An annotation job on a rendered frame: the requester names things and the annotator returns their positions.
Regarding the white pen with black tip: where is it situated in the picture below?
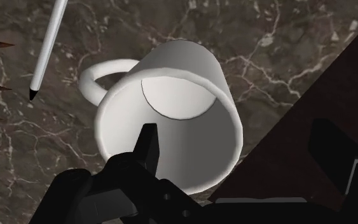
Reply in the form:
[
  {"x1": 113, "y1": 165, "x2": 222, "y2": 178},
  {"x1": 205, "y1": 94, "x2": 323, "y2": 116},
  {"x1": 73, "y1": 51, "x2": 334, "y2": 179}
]
[{"x1": 29, "y1": 0, "x2": 69, "y2": 102}]

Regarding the white mug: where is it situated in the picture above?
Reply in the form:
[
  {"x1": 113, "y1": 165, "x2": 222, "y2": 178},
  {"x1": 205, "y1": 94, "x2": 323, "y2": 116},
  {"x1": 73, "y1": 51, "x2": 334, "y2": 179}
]
[{"x1": 78, "y1": 39, "x2": 244, "y2": 195}]

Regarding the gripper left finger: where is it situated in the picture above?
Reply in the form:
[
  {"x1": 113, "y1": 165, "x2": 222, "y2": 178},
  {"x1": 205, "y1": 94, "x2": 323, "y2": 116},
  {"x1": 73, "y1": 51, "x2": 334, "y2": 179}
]
[{"x1": 29, "y1": 123, "x2": 205, "y2": 224}]

